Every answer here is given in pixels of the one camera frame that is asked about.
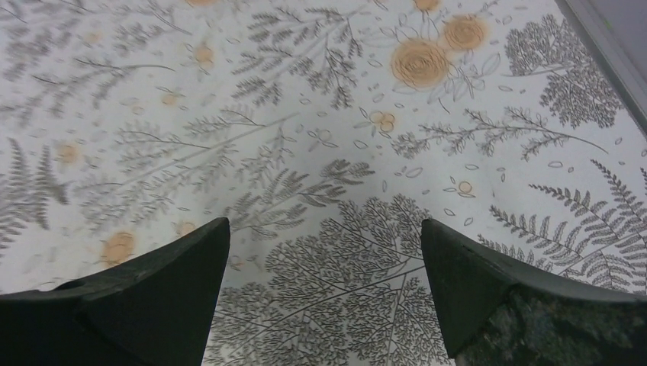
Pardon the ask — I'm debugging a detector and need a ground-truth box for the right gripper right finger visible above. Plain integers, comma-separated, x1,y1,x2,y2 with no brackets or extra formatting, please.
420,219,646,365

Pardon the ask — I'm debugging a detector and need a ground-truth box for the floral table mat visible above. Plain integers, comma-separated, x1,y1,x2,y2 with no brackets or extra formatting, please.
1,1,646,365

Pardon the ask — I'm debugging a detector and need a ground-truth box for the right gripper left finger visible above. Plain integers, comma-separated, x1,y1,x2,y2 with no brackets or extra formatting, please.
1,217,230,365

